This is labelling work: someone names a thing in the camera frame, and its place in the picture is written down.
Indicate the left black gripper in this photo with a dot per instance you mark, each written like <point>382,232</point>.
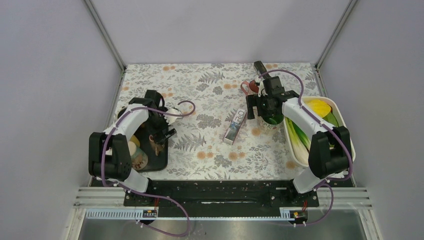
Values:
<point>158,133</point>

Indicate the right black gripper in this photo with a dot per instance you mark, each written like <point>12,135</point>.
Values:
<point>254,100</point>

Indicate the green inside floral mug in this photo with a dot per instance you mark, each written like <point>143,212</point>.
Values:
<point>270,125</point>

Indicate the pink floral mug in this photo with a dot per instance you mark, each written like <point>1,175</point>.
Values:
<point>249,88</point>

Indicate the cream mug red pattern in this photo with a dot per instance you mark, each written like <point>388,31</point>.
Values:
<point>139,158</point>

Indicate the small dark brown mug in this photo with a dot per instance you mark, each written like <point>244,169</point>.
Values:
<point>155,146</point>

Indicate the black mug red inside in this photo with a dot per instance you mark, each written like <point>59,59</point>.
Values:
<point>122,114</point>

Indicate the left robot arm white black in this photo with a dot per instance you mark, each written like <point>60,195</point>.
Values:
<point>100,162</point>

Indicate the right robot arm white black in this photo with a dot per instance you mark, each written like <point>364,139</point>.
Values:
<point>309,179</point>

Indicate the black plastic tray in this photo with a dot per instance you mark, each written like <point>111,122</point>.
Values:
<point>135,124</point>

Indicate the black rectangular box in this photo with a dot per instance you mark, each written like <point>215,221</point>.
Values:
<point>262,75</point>

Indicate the silver toothpaste box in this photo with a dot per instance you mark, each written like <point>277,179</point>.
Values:
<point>235,126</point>

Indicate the napa cabbage toy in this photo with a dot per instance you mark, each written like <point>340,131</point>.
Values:
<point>320,107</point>

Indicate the green white leek toy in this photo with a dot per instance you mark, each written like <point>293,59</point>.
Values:
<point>299,142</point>

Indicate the floral tablecloth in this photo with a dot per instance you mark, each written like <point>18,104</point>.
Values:
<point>209,95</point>

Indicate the green leafy vegetable toy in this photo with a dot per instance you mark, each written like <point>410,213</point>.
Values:
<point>330,118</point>

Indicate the white plastic basin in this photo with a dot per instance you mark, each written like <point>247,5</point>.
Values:
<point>330,147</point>

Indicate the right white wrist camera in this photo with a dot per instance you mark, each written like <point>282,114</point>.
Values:
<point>261,88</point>

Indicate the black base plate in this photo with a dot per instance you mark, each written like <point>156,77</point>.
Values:
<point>265,193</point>

